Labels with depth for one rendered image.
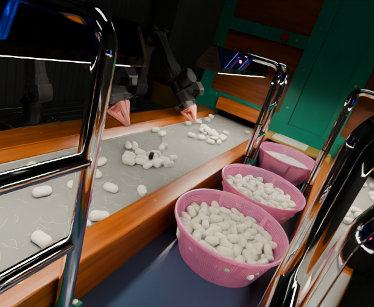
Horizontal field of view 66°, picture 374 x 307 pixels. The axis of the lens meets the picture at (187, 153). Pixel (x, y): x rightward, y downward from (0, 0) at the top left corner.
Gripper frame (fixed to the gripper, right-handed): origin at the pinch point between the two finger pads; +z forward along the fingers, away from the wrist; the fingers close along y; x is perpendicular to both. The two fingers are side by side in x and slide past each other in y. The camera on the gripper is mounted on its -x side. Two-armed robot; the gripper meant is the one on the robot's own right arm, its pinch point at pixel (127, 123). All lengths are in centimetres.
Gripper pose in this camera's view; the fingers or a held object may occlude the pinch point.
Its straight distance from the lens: 93.9
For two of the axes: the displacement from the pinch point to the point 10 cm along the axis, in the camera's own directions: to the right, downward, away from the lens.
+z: 4.5, 8.9, -0.4
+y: 4.8, -2.0, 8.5
